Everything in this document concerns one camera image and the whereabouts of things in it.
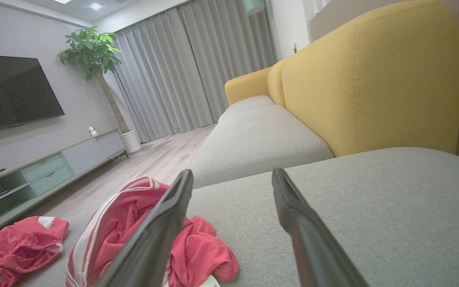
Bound red jersey with white stripes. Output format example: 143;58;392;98
65;175;239;287

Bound long low TV cabinet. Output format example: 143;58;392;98
0;128;129;244

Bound pale green lamp shade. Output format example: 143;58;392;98
242;0;266;16

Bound grey sofa seat cushion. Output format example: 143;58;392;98
218;95;276;122

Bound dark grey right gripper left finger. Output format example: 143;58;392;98
96;169;194;287

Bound grey pleated curtain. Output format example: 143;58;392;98
112;0;278;143

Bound red shorts with white hems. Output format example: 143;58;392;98
0;216;70;287

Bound green leafy indoor tree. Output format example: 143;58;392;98
56;26;130;134

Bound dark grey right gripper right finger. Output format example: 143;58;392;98
272;168;369;287

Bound black flat screen television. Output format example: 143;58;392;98
0;54;65;137

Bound large grey sofa cushion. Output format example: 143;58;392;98
14;147;459;287

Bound yellow sofa backrest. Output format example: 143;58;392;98
224;0;459;157

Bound grey sofa back cushion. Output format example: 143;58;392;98
188;104;333;188

